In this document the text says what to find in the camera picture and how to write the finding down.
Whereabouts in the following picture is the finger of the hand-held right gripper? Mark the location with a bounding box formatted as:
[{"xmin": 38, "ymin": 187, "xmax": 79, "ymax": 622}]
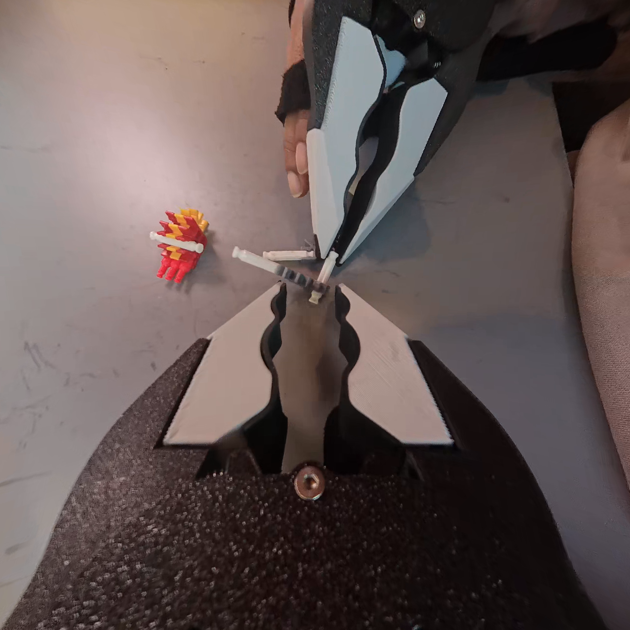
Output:
[
  {"xmin": 337, "ymin": 75, "xmax": 450, "ymax": 265},
  {"xmin": 305, "ymin": 16, "xmax": 387, "ymax": 260}
]

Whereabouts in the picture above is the person's right forearm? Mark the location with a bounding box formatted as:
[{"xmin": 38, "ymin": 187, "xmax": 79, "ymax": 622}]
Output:
[{"xmin": 492, "ymin": 0, "xmax": 630, "ymax": 42}]

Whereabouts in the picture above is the red and yellow connector stack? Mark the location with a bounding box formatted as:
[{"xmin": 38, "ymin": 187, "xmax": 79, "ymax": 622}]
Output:
[{"xmin": 150, "ymin": 209, "xmax": 210, "ymax": 284}]

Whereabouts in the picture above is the person's right hand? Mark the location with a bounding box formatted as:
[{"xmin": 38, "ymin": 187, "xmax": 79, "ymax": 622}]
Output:
[{"xmin": 283, "ymin": 0, "xmax": 312, "ymax": 199}]

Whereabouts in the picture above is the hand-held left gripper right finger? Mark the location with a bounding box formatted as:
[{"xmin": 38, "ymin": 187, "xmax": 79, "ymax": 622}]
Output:
[{"xmin": 322, "ymin": 284, "xmax": 454, "ymax": 473}]

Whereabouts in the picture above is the person's beige sweatshirt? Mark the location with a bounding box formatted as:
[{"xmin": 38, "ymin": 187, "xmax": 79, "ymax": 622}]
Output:
[{"xmin": 566, "ymin": 101, "xmax": 630, "ymax": 493}]

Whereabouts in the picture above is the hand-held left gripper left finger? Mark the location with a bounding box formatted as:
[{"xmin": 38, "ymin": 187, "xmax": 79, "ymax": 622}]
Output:
[{"xmin": 162, "ymin": 283, "xmax": 288, "ymax": 473}]

